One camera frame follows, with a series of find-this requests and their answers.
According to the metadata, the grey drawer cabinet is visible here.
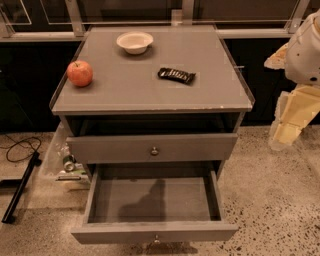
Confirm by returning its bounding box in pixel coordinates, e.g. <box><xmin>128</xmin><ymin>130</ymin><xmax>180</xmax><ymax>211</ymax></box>
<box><xmin>51</xmin><ymin>26</ymin><xmax>254</xmax><ymax>174</ymax></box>

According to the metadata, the metal window railing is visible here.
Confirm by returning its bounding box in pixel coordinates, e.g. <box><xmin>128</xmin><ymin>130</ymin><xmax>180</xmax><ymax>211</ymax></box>
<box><xmin>0</xmin><ymin>0</ymin><xmax>320</xmax><ymax>42</ymax></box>

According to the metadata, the clear plastic trash bin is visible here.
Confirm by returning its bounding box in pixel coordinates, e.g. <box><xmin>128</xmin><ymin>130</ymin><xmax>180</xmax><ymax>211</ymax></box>
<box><xmin>39</xmin><ymin>123</ymin><xmax>89</xmax><ymax>185</ymax></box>

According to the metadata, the grey top drawer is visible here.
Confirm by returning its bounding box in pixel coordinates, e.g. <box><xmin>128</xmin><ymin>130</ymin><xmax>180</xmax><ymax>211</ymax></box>
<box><xmin>67</xmin><ymin>133</ymin><xmax>238</xmax><ymax>164</ymax></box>

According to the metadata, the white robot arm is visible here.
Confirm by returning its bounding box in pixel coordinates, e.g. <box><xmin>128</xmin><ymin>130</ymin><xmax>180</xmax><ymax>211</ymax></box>
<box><xmin>264</xmin><ymin>11</ymin><xmax>320</xmax><ymax>151</ymax></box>

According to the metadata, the black cable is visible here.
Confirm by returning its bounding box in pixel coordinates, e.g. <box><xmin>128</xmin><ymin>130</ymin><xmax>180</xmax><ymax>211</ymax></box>
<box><xmin>0</xmin><ymin>133</ymin><xmax>43</xmax><ymax>164</ymax></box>

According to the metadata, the red apple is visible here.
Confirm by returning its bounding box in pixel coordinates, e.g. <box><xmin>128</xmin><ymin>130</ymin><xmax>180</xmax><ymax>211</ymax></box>
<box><xmin>67</xmin><ymin>60</ymin><xmax>93</xmax><ymax>87</ymax></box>

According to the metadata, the black floor stand bar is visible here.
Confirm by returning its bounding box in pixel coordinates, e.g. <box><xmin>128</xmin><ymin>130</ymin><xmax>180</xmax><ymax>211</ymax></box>
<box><xmin>1</xmin><ymin>152</ymin><xmax>42</xmax><ymax>224</ymax></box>

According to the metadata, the black snack bar wrapper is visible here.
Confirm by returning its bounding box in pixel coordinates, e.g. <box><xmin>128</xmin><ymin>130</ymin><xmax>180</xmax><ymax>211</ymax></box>
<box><xmin>157</xmin><ymin>67</ymin><xmax>196</xmax><ymax>85</ymax></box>

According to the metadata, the white paper bowl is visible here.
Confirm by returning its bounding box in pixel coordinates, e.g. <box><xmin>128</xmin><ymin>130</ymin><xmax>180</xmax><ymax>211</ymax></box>
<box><xmin>116</xmin><ymin>31</ymin><xmax>153</xmax><ymax>55</ymax></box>

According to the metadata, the grey drawer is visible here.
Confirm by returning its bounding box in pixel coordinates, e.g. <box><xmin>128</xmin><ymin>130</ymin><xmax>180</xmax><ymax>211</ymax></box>
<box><xmin>71</xmin><ymin>162</ymin><xmax>238</xmax><ymax>244</ymax></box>
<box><xmin>67</xmin><ymin>133</ymin><xmax>238</xmax><ymax>164</ymax></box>

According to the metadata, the green soda can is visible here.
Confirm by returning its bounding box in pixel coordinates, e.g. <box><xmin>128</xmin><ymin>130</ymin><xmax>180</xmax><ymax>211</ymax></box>
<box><xmin>63</xmin><ymin>155</ymin><xmax>75</xmax><ymax>172</ymax></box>

